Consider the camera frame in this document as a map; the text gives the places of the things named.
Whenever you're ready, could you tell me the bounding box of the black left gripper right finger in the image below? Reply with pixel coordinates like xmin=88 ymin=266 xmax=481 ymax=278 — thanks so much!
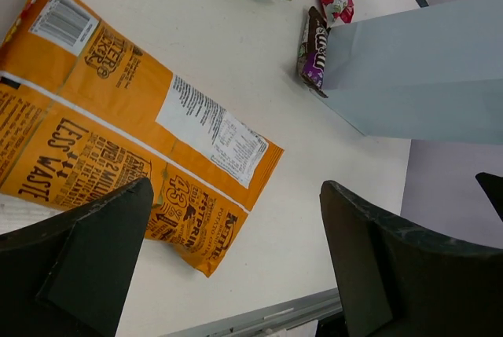
xmin=320 ymin=181 xmax=502 ymax=336

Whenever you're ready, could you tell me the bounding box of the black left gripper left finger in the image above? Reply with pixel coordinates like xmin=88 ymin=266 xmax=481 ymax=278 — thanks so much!
xmin=1 ymin=178 xmax=153 ymax=336

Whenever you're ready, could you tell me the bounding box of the orange Kettle chips bag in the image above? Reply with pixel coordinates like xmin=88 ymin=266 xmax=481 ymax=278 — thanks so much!
xmin=1 ymin=0 xmax=283 ymax=276

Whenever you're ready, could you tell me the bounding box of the light blue paper bag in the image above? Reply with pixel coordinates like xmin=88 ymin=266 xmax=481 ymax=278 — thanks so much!
xmin=321 ymin=0 xmax=502 ymax=145

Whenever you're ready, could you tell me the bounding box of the brown M&M's candy packet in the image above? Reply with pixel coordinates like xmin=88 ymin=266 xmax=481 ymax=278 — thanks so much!
xmin=297 ymin=6 xmax=329 ymax=98

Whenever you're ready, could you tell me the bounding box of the aluminium table edge rail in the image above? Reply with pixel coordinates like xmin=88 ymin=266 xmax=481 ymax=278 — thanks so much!
xmin=170 ymin=288 xmax=343 ymax=336

